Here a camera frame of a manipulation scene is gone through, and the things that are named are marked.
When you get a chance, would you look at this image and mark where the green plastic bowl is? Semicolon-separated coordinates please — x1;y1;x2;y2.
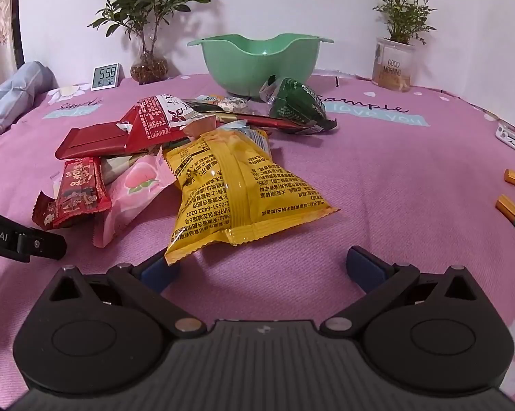
186;33;335;98

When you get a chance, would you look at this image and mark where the red snack bar packet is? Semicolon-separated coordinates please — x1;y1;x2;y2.
32;157;112;229

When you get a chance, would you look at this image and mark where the green snack packet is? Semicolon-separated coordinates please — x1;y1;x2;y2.
259;75;339;135

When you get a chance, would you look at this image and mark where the white digital clock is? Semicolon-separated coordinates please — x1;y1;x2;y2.
90;63;123;92

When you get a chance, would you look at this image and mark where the pink peach snack packet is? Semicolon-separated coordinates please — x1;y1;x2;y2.
92;146;179;248

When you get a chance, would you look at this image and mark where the leafy plant in glass vase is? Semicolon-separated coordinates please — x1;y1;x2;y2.
88;0;219;85

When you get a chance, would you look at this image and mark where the gold and red stick packet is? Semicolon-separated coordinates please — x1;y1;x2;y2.
195;112;311;134

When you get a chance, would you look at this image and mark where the blue-grey cloth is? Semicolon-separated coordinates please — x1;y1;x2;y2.
0;61;60;150

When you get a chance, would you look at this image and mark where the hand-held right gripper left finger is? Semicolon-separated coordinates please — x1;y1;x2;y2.
47;247;207;338

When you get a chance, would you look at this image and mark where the dark picture snack packet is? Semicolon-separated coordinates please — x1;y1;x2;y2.
181;99;262;116

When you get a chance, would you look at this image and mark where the white candy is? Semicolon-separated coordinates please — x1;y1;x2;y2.
217;96;249;112

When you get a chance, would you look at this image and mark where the pink printed tablecloth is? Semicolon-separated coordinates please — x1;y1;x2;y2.
0;71;515;411

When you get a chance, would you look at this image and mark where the red and white snack packet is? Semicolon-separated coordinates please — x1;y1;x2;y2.
120;94;204;150

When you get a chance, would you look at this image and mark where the yellow snack bag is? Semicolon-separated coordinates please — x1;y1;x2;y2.
163;126;341;266

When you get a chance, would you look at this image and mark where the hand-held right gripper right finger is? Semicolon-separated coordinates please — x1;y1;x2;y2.
321;245;477;338

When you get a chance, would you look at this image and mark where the small plant in labelled jar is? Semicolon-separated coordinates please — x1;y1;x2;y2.
371;0;438;94

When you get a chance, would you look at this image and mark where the dark red long pouch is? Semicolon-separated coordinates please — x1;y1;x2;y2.
55;121;155;161

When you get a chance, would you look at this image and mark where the white clip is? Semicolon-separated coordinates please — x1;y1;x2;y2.
495;122;515;161

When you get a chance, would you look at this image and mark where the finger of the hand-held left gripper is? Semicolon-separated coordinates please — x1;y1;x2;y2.
17;231;67;261

